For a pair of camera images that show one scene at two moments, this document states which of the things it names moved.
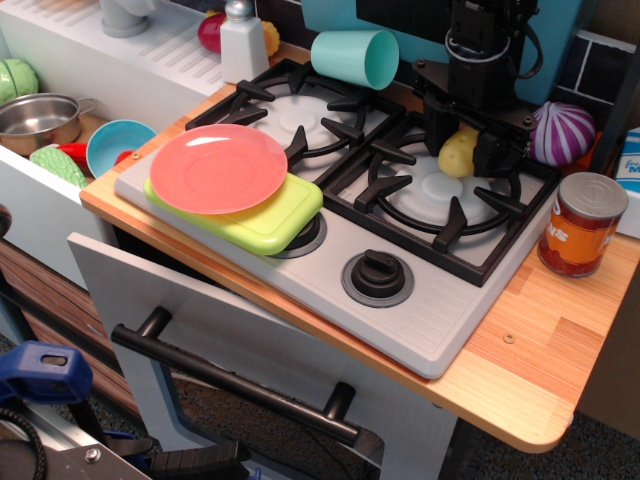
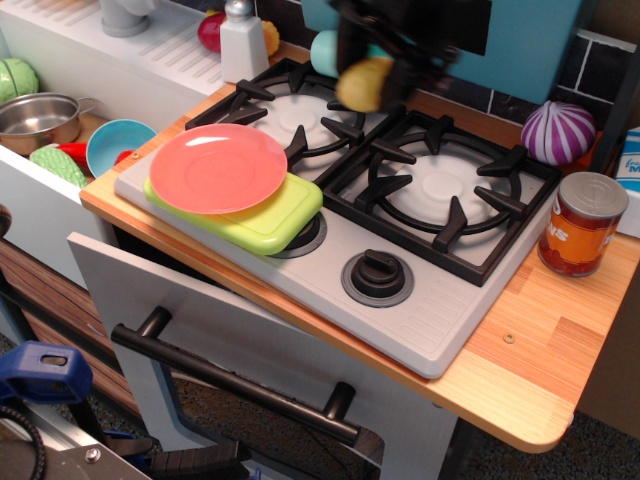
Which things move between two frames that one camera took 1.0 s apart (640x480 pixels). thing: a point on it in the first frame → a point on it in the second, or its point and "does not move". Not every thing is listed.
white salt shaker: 244,53 does not move
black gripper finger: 439,125 → 353,41
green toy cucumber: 56,160 does not move
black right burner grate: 398,187 does not move
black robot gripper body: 484,89 → 424,33
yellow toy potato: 456,154 → 360,84
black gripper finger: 494,155 → 404,77
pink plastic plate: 218,169 does not move
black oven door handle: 336,420 does not move
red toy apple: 209,30 does not move
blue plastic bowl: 113,138 does not move
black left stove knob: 308,239 does not move
